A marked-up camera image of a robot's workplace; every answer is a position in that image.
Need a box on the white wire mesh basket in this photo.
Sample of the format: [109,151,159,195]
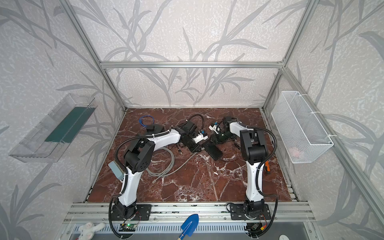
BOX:
[272,91,334,164]

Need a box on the blue toy shovel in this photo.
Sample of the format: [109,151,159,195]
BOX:
[178,214,199,240]

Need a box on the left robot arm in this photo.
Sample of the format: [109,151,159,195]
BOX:
[110,120,208,220]

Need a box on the clear plastic wall bin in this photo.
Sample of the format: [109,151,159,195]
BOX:
[9,94,98,163]

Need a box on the white plush bunny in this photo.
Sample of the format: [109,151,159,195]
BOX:
[78,223,106,240]

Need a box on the small black network switch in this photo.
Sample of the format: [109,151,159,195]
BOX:
[202,141,223,161]

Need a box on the grey ethernet cable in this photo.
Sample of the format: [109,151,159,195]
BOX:
[146,146,200,184]

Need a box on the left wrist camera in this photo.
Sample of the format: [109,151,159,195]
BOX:
[193,131,208,144]

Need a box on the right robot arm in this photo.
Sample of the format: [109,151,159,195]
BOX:
[209,117,279,223]

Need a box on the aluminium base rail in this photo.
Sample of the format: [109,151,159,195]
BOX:
[63,202,316,224]

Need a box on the blue ethernet cable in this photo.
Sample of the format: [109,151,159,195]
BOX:
[138,115,156,127]

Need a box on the orange black small tool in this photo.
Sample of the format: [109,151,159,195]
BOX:
[264,161,271,175]

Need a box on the beige teal handheld device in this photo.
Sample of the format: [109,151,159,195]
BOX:
[108,161,125,182]

